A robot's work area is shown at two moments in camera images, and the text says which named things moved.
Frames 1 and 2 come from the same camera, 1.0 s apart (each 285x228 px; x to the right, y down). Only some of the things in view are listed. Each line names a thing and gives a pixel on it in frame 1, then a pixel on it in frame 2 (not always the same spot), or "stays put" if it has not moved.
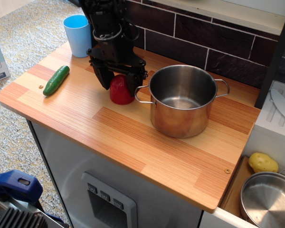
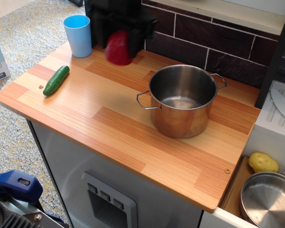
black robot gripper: (118, 54) → (105, 13)
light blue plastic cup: (79, 29) stays put
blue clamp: (13, 184) stays put
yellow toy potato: (261, 163) stays put
